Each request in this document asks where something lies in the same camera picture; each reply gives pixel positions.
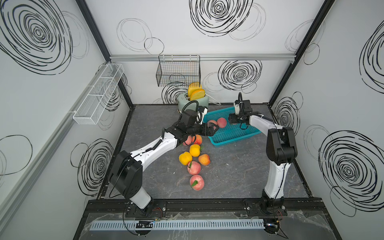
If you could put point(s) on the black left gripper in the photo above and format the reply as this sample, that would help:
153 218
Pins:
209 133

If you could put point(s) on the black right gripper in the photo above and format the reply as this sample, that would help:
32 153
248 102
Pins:
231 117

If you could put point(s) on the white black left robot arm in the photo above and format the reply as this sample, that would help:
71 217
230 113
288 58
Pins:
127 172

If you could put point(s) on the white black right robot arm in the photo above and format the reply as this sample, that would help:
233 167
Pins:
281 150

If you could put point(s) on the teal plastic basket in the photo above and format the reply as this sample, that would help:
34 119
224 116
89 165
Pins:
231 133

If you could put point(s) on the orange wrinkled peach upper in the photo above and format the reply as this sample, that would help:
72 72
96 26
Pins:
197 140

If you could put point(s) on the orange wrinkled peach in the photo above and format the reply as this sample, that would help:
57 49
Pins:
197 140
204 159

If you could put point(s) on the yellow peach upper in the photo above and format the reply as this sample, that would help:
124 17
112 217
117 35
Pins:
195 150

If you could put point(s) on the yellow peach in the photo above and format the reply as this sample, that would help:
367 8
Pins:
185 158
195 150

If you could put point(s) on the orange wrinkled peach lower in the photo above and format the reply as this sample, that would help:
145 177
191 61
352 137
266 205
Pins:
204 159

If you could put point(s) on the yellow peach lower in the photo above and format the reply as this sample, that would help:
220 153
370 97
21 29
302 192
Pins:
185 158

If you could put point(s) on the yellow toast slice right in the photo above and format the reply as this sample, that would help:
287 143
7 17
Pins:
197 94

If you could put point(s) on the yellow toast slice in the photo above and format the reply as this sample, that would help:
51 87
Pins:
197 94
193 87

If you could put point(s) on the pink peach centre pile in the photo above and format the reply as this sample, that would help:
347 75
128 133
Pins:
193 168

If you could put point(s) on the yellow toast slice left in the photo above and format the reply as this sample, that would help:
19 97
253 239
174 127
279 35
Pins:
193 87

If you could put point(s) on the pink peach front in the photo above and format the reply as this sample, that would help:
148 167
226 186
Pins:
197 182

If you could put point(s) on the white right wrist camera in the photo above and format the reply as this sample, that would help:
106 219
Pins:
238 105

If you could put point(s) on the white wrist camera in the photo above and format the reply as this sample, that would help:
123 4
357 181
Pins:
202 111
238 105

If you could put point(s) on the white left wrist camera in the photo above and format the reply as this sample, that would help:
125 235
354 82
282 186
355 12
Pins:
202 111

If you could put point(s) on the white slotted cable duct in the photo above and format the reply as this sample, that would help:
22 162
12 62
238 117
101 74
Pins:
135 225

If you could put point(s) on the grey horizontal wall rail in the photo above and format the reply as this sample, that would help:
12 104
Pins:
203 57

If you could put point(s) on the white wire wall shelf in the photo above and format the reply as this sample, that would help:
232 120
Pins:
98 97

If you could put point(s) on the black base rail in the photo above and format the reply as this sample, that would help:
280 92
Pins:
167 207

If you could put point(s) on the black corner frame post right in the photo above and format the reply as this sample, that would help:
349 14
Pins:
318 20

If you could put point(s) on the black corner frame post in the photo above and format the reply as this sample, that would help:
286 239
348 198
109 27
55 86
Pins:
318 20
87 15

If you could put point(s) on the black corner frame post left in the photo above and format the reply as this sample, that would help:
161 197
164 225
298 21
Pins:
87 15

